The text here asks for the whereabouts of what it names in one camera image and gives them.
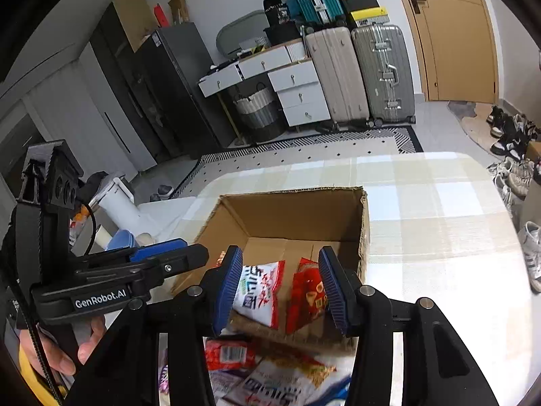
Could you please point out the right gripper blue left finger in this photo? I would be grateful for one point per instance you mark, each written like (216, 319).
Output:
(226, 283)

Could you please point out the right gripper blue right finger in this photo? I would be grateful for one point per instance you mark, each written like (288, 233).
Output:
(338, 290)

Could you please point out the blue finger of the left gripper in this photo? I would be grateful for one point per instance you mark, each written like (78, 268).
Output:
(173, 263)
(158, 249)

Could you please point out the white noodle snack bag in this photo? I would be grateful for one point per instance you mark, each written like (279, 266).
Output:
(290, 376)
(257, 293)

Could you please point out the red triangular chip bag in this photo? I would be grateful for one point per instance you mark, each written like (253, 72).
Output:
(308, 296)

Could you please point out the red small snack pack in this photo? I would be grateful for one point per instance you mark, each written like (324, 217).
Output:
(229, 354)

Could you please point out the purple candy bag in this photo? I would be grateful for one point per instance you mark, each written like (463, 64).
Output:
(164, 389)

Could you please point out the beige plate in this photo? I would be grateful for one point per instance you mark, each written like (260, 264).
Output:
(145, 239)

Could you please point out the blue stacked bowls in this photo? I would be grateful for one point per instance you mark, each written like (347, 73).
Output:
(122, 239)

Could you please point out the SF cardboard box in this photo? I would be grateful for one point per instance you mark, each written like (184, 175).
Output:
(289, 226)

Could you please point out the white trash bin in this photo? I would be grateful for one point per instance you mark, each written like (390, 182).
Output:
(114, 197)

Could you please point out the checked tablecloth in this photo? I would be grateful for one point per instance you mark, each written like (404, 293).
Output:
(438, 229)

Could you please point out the patterned floor rug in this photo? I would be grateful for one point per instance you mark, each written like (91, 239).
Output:
(345, 144)

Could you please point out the black refrigerator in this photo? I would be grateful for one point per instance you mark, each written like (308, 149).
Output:
(173, 60)

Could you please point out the woven laundry basket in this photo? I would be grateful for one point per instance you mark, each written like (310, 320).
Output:
(260, 113)

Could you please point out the white drawer desk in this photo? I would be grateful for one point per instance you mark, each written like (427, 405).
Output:
(292, 76)

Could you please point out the round door mat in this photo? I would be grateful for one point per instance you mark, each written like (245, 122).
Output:
(475, 137)

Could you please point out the beige suitcase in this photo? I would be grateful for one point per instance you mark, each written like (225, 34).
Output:
(336, 64)

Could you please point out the silver suitcase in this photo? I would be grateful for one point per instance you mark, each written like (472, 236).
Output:
(386, 72)

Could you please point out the wooden door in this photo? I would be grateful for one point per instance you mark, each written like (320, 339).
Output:
(455, 49)

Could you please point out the stacked shoe boxes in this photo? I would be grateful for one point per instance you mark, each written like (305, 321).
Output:
(361, 13)

